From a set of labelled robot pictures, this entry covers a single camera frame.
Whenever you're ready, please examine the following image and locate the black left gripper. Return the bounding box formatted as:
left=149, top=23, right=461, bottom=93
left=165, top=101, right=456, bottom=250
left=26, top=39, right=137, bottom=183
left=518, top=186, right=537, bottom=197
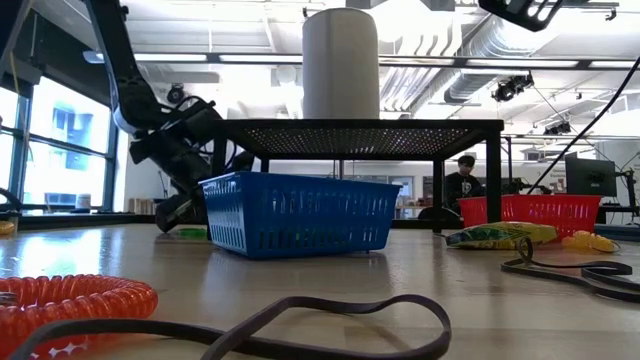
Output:
left=129, top=127, right=211, bottom=234

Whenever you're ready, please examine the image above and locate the black perforated metal riser stand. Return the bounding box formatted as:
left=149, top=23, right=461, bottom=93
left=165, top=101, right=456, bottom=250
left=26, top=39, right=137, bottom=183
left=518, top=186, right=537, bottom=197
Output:
left=208, top=118, right=505, bottom=236

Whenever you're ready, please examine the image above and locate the green yellow snack packet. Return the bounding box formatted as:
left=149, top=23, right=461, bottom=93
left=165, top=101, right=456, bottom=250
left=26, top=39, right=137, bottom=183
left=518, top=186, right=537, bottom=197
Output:
left=444, top=221, right=559, bottom=251

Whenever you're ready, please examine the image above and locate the black rubber band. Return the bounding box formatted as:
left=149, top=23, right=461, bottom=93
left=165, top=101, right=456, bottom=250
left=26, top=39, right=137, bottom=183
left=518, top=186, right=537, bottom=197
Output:
left=501, top=235, right=640, bottom=304
left=9, top=294, right=453, bottom=360

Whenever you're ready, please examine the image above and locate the black office chair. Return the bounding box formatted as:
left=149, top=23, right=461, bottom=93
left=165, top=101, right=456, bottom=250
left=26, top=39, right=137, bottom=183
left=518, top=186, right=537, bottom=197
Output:
left=418, top=205, right=462, bottom=230

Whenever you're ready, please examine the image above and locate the wooden boxes row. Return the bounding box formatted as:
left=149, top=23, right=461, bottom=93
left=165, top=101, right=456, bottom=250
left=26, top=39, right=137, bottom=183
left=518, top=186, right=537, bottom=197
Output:
left=127, top=197, right=166, bottom=215

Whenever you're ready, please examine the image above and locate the black ceiling spotlight cluster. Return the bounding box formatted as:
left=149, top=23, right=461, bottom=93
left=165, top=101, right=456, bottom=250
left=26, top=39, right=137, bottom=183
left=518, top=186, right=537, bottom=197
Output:
left=491, top=73, right=535, bottom=104

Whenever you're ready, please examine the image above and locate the orange spiral coil band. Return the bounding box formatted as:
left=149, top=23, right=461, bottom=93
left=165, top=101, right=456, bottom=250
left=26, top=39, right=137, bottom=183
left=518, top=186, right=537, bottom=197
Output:
left=0, top=273, right=160, bottom=360

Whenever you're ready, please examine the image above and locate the black round ceiling spotlight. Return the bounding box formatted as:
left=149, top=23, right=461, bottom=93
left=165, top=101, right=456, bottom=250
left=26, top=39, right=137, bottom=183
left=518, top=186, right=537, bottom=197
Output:
left=166, top=83, right=187, bottom=105

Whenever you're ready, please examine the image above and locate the blue plastic basket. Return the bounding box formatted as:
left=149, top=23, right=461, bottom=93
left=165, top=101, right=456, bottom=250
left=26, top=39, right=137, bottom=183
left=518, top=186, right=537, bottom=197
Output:
left=198, top=171, right=403, bottom=260

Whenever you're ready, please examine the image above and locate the large dark-framed window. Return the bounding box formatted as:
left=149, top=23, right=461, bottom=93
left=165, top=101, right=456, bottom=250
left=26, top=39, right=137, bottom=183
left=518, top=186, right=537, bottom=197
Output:
left=0, top=74, right=124, bottom=214

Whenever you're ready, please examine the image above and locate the black computer monitor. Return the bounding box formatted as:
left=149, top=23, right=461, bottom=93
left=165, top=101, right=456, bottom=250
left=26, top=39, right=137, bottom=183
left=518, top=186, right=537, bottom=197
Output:
left=565, top=156, right=618, bottom=198

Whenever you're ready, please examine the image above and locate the long ceiling light bar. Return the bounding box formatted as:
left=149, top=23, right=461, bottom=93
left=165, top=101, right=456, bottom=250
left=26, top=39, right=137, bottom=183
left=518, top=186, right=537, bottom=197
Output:
left=82, top=49, right=640, bottom=70

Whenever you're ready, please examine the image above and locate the person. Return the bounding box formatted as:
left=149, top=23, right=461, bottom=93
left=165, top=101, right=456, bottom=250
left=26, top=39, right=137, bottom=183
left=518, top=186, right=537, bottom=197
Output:
left=443, top=154, right=486, bottom=214

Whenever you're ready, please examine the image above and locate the white translucent cylinder container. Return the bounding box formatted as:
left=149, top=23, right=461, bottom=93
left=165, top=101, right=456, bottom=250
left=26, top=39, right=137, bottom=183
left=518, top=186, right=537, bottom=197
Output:
left=301, top=7, right=381, bottom=121

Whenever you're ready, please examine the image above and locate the red plastic basket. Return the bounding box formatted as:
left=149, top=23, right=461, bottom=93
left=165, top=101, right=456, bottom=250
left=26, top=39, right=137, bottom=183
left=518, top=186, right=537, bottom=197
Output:
left=458, top=194, right=603, bottom=241

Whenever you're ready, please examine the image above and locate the black aluminium table frame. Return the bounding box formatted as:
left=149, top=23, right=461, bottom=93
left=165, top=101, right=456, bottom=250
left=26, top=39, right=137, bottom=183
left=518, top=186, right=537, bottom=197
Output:
left=0, top=212, right=640, bottom=239

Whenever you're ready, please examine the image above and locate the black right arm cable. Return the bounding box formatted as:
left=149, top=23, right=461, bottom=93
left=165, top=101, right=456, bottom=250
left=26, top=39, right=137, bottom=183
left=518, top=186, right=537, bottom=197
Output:
left=526, top=56, right=640, bottom=195

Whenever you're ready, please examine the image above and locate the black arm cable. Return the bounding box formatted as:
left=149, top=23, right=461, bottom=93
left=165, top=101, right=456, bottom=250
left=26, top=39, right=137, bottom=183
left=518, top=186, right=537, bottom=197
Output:
left=526, top=56, right=640, bottom=195
left=0, top=187, right=24, bottom=219

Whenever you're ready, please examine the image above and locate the black metal rack frame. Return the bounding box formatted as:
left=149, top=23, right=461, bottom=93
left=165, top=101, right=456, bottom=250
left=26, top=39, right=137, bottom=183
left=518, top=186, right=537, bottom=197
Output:
left=501, top=132, right=515, bottom=197

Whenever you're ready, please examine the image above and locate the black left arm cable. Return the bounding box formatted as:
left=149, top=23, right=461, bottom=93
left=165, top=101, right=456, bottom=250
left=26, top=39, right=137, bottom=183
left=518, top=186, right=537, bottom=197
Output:
left=0, top=187, right=24, bottom=219

